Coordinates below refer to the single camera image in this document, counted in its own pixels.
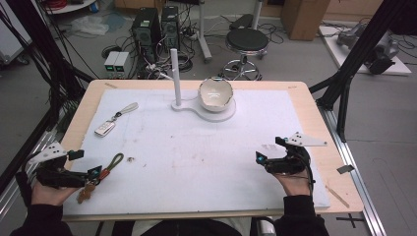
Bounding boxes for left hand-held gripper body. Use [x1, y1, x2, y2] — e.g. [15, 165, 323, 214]
[28, 141, 91, 190]

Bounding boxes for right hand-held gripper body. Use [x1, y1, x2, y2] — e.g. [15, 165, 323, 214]
[265, 132, 328, 175]

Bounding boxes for keychain with green loop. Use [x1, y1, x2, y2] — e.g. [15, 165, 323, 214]
[77, 152, 125, 205]

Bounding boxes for person's left hand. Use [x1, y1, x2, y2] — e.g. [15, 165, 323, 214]
[31, 181, 80, 207]

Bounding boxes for person's right hand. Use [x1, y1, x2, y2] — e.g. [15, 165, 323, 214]
[274, 170, 312, 198]

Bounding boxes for black tape piece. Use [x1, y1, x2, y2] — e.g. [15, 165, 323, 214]
[335, 164, 356, 175]

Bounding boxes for white foam mat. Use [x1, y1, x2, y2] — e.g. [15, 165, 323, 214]
[62, 88, 331, 217]

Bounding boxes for thin wooden stick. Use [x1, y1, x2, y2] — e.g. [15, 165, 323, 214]
[324, 184, 351, 209]

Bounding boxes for white ceramic bowl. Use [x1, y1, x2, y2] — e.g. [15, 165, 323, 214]
[198, 77, 234, 113]

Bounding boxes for grey power supply unit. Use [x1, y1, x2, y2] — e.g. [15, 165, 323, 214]
[103, 51, 121, 78]
[113, 51, 131, 79]

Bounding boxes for person's torso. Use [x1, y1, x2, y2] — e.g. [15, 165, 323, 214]
[131, 217, 254, 236]

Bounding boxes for black round stool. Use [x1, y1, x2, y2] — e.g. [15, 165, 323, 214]
[221, 28, 270, 82]

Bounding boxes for brown cardboard box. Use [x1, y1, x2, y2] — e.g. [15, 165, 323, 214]
[280, 0, 331, 41]

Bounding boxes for white board with devices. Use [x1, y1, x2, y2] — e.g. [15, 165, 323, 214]
[319, 23, 413, 77]

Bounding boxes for clear plastic bag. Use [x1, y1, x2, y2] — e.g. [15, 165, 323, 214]
[69, 15, 110, 37]

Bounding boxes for white table leg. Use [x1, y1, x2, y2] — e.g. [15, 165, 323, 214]
[196, 0, 213, 64]

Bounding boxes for large black computer tower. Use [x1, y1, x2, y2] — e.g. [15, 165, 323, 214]
[131, 7, 162, 68]

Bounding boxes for slim black computer tower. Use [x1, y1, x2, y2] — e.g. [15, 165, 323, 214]
[160, 5, 181, 51]

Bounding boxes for silver key fob with strap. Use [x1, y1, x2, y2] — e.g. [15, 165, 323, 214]
[93, 101, 140, 138]

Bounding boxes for black metal frame strut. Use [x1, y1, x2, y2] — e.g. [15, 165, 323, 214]
[0, 0, 96, 195]
[308, 0, 417, 143]

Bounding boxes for white stand with post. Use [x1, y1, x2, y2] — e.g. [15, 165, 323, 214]
[169, 48, 237, 123]

